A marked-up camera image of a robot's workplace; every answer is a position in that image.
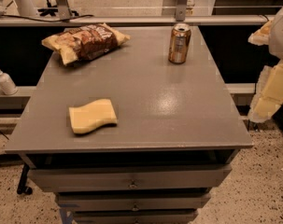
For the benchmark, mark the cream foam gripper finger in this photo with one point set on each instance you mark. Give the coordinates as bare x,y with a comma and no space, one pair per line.
261,36
269,94

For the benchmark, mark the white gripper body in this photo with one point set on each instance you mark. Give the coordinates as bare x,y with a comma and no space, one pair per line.
281,36

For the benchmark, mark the orange soda can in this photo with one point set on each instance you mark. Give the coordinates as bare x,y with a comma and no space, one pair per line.
179,43

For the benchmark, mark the brown chip bag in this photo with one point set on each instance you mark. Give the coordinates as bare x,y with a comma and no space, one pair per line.
85,43

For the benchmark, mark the grey drawer cabinet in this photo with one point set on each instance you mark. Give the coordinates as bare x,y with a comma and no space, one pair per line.
168,114

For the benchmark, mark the yellow sponge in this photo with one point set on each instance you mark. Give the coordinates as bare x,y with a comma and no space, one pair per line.
89,117

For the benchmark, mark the bottom grey drawer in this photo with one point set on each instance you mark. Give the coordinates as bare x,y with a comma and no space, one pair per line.
182,216

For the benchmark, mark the grey drawer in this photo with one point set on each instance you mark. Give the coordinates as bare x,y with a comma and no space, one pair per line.
134,200
182,216
130,178

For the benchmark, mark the top grey drawer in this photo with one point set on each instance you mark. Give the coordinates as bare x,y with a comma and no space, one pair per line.
130,178

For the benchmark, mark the middle grey drawer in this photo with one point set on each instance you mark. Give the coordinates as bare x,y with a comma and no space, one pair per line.
134,200

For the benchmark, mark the white pump bottle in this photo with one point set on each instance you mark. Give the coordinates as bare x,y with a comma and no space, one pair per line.
7,85

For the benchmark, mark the grey metal post right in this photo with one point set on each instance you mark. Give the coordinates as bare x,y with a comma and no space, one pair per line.
180,13

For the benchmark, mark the grey metal post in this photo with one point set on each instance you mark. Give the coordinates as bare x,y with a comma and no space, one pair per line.
63,9
180,13

